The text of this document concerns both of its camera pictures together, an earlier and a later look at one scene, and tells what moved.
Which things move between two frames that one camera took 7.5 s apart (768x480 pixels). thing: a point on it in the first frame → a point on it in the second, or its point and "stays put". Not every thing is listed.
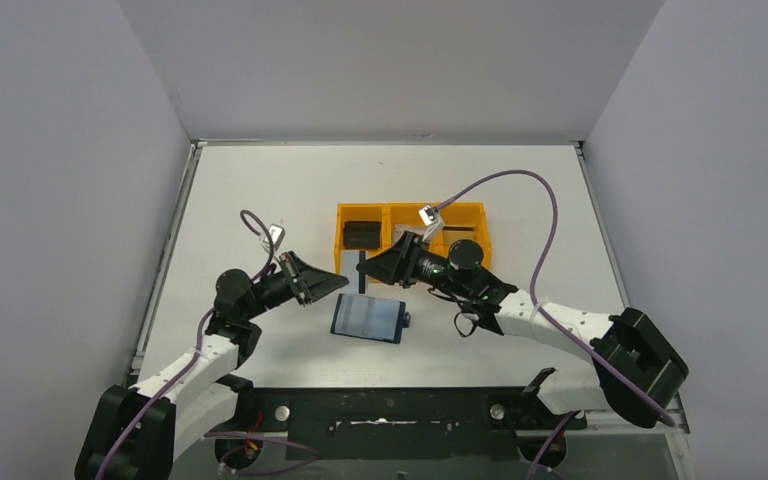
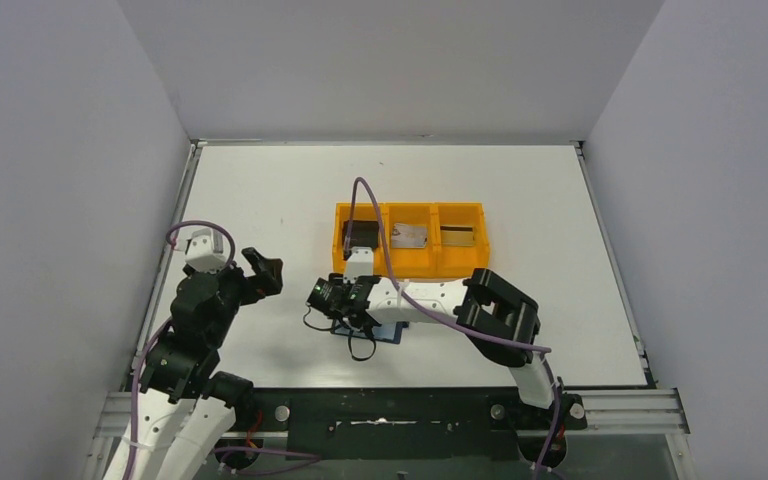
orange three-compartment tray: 363,228 stays put
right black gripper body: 432,268 → 338,277
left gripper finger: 310,283 → 268,277
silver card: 399,229 stays put
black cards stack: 362,234 stays put
